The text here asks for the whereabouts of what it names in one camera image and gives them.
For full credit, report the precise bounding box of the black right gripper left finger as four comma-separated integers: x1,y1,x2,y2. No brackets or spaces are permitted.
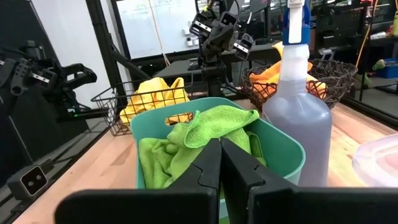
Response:
54,138,222,224

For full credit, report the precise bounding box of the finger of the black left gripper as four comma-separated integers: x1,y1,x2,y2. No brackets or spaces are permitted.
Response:
233,33,254,61
189,11,217,39

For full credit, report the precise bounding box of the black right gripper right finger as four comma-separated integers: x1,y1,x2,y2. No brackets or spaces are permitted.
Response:
221,138,398,224

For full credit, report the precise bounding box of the orange microfiber towel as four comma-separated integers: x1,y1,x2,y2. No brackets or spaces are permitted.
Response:
248,81,279,101
306,79,328,101
248,41,314,86

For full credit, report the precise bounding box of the green microfiber towel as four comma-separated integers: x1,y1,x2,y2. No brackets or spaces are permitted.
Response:
167,105,267,180
137,138,187,190

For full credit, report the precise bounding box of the yellow microfiber towel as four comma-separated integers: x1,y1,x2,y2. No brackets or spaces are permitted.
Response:
169,77,191,123
119,77,175,126

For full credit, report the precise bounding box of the teal plastic bin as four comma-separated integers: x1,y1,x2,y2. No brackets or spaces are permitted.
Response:
129,96,306,220

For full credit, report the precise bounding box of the white whiteboard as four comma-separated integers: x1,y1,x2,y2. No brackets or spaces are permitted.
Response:
115,0,203,60

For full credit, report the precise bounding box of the blue white spray bottle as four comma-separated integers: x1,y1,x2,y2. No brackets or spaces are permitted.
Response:
262,0,333,188

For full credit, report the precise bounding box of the clear plastic container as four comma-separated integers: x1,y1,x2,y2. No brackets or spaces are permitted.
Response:
352,133,398,188

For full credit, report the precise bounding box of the blue storage bin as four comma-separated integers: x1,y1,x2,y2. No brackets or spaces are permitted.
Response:
375,58,398,79

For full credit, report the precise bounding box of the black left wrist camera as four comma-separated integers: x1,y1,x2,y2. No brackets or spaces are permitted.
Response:
219,11,239,27

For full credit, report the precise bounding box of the dark woven wire basket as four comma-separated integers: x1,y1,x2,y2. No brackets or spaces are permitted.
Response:
239,58,359,112

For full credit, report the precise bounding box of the black metal frame post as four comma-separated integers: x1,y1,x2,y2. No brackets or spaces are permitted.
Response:
85,0,150,103

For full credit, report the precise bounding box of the black wire grid basket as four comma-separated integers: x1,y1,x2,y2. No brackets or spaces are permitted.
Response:
90,77,195,137

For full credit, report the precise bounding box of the yellow hanging cord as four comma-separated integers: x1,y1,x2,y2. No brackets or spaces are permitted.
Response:
355,0,379,68

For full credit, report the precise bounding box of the black depth camera box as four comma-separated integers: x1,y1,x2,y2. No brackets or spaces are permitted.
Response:
6,164,50,201

